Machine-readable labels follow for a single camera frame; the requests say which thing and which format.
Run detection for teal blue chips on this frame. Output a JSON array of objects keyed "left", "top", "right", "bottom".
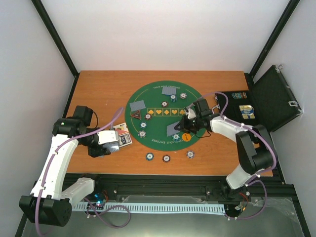
[{"left": 172, "top": 134, "right": 180, "bottom": 141}]

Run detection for grey playing card deck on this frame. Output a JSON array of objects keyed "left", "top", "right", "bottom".
[{"left": 102, "top": 143, "right": 119, "bottom": 154}]

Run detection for dark red chips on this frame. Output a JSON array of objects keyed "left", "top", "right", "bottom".
[
  {"left": 161, "top": 101, "right": 168, "bottom": 108},
  {"left": 145, "top": 113, "right": 152, "bottom": 120}
]

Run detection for blue white poker chip stack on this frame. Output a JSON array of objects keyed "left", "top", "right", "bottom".
[{"left": 186, "top": 151, "right": 195, "bottom": 159}]

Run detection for blue peach chips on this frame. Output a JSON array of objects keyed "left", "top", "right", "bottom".
[
  {"left": 180, "top": 92, "right": 187, "bottom": 99},
  {"left": 138, "top": 130, "right": 146, "bottom": 138}
]

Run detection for dark red poker chip stack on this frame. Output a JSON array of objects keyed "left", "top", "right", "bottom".
[{"left": 162, "top": 155, "right": 171, "bottom": 162}]

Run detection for black red triangular dealer button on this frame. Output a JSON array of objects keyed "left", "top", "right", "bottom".
[{"left": 131, "top": 110, "right": 142, "bottom": 119}]

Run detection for blue patterned playing card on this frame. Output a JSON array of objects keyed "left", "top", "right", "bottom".
[{"left": 129, "top": 100, "right": 146, "bottom": 112}]

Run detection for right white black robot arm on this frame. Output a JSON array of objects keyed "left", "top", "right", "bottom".
[{"left": 174, "top": 98, "right": 277, "bottom": 199}]

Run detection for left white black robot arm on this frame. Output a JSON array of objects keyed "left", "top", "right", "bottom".
[{"left": 19, "top": 106, "right": 123, "bottom": 227}]

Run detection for orange big blind button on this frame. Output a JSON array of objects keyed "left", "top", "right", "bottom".
[{"left": 181, "top": 133, "right": 192, "bottom": 142}]

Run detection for round green poker mat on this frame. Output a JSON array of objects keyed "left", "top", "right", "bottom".
[{"left": 125, "top": 80, "right": 206, "bottom": 152}]

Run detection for blue gold card deck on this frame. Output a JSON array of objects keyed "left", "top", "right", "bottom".
[{"left": 239, "top": 105, "right": 255, "bottom": 119}]

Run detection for multicolour chip row in case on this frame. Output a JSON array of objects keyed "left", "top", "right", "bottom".
[{"left": 231, "top": 92, "right": 247, "bottom": 99}]

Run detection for black poker case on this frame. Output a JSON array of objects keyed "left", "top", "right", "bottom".
[{"left": 215, "top": 65, "right": 303, "bottom": 132}]

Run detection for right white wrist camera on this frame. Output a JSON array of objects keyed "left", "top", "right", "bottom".
[{"left": 186, "top": 108, "right": 196, "bottom": 120}]

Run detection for light blue cable duct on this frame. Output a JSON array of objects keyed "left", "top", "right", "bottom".
[{"left": 71, "top": 201, "right": 226, "bottom": 215}]

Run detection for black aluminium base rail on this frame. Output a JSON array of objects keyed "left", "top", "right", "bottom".
[{"left": 61, "top": 174, "right": 298, "bottom": 203}]

